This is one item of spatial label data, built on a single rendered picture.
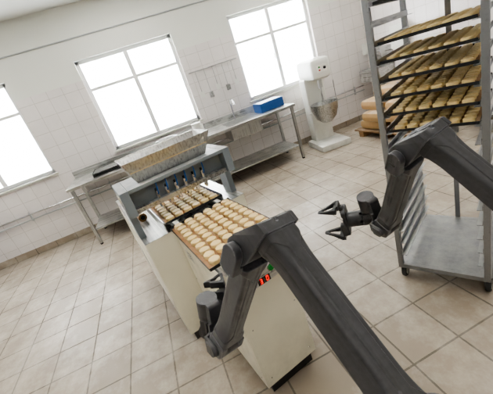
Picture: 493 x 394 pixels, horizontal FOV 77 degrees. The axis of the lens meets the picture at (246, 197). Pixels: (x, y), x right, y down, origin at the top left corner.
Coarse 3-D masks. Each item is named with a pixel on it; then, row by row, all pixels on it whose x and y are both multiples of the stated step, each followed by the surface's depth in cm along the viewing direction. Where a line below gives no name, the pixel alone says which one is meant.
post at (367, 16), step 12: (372, 36) 151; (372, 48) 153; (372, 60) 155; (372, 72) 158; (372, 84) 161; (384, 120) 167; (384, 132) 169; (384, 144) 172; (384, 156) 175; (396, 240) 197
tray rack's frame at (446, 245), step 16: (400, 0) 186; (448, 0) 174; (448, 48) 185; (432, 224) 229; (448, 224) 224; (464, 224) 219; (416, 240) 219; (432, 240) 214; (448, 240) 209; (464, 240) 205; (416, 256) 205; (432, 256) 200; (448, 256) 196; (464, 256) 192; (432, 272) 192; (448, 272) 186; (464, 272) 182; (480, 272) 178
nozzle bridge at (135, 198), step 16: (208, 144) 224; (192, 160) 192; (208, 160) 202; (224, 160) 201; (160, 176) 181; (176, 176) 194; (208, 176) 199; (224, 176) 216; (128, 192) 173; (144, 192) 186; (160, 192) 191; (176, 192) 191; (128, 208) 175; (144, 208) 183
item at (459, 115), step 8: (424, 112) 177; (432, 112) 172; (440, 112) 169; (448, 112) 165; (456, 112) 160; (464, 112) 161; (472, 112) 154; (480, 112) 155; (408, 120) 174; (416, 120) 167; (424, 120) 164; (432, 120) 162; (456, 120) 150; (464, 120) 148; (472, 120) 146; (400, 128) 167
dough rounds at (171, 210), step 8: (184, 192) 231; (192, 192) 219; (200, 192) 215; (208, 192) 208; (168, 200) 226; (176, 200) 214; (184, 200) 211; (192, 200) 205; (200, 200) 203; (208, 200) 199; (152, 208) 221; (160, 208) 210; (168, 208) 205; (176, 208) 201; (184, 208) 198; (192, 208) 197; (160, 216) 202; (168, 216) 192; (176, 216) 191
